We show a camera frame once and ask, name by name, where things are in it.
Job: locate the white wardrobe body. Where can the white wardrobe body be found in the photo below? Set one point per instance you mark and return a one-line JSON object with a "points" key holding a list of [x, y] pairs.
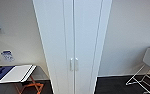
{"points": [[106, 13]]}

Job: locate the white wardrobe door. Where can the white wardrobe door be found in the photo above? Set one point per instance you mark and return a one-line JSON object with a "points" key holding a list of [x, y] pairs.
{"points": [[56, 40], [87, 40]]}

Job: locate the blue white wall poster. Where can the blue white wall poster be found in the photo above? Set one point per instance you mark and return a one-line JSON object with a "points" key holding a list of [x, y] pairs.
{"points": [[7, 55]]}

